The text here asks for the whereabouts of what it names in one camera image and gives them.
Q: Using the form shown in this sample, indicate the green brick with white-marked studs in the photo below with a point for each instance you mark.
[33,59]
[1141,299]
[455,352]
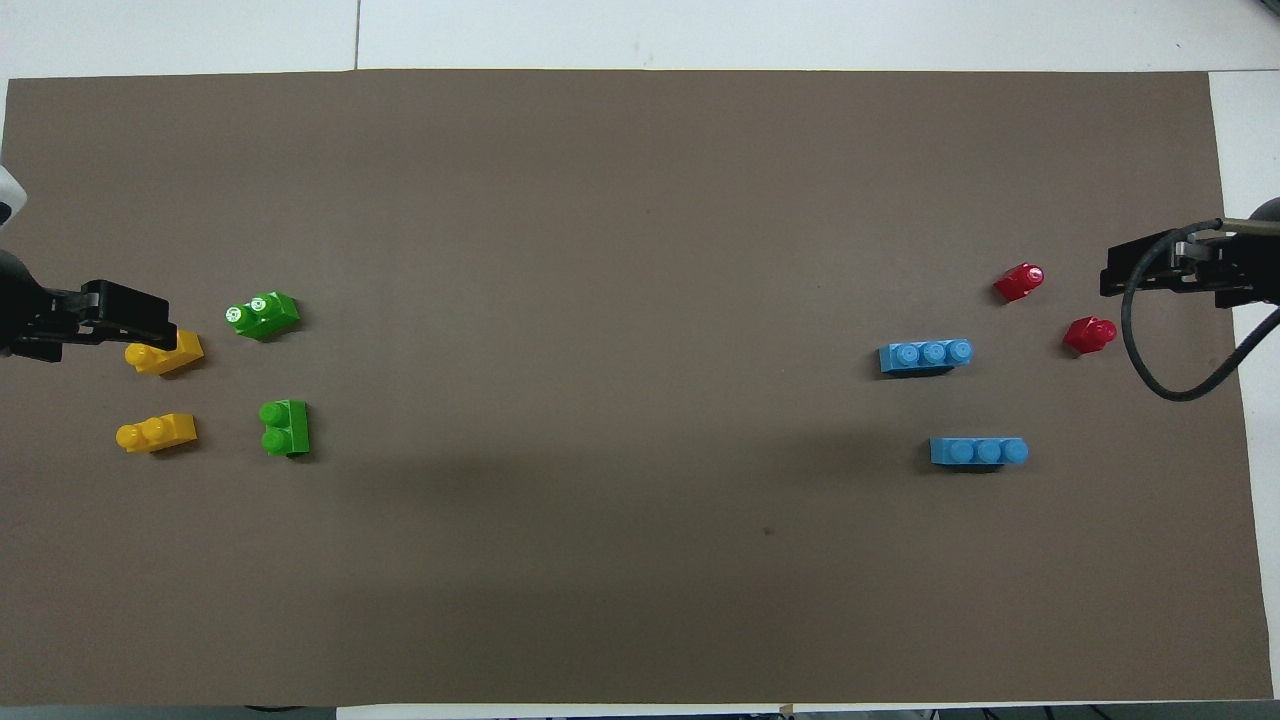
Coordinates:
[262,316]

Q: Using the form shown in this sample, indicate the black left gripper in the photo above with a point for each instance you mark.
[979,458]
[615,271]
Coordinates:
[25,320]

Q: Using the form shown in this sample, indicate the yellow two-stud brick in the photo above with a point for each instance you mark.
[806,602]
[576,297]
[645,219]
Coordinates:
[160,433]
[172,356]

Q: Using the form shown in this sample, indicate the plain green two-stud brick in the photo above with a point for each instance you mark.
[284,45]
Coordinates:
[288,428]

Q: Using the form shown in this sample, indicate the blue three-stud brick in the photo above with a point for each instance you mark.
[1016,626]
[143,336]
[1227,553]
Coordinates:
[925,356]
[978,452]

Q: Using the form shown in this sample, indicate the red one-stud brick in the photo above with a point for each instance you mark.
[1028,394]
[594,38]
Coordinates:
[1088,335]
[1018,283]

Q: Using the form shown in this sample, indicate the brown table mat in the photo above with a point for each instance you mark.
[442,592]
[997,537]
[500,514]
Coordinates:
[640,200]

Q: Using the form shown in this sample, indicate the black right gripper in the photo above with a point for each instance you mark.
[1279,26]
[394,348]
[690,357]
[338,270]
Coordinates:
[1245,270]

